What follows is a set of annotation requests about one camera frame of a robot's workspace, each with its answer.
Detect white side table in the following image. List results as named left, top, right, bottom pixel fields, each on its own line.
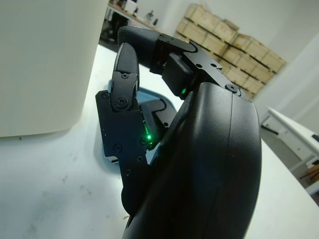
left=259, top=106, right=319, bottom=197

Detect cluttered white workbench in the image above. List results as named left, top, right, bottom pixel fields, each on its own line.
left=99, top=0, right=165, bottom=45

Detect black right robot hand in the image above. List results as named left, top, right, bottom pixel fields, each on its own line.
left=95, top=25, right=262, bottom=239

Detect cream two-slot toaster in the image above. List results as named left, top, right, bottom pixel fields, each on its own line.
left=0, top=0, right=109, bottom=139

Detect blue plastic tray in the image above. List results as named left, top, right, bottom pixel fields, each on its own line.
left=93, top=87, right=184, bottom=177

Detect stacked wooden crates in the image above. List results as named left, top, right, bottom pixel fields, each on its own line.
left=175, top=2, right=287, bottom=102

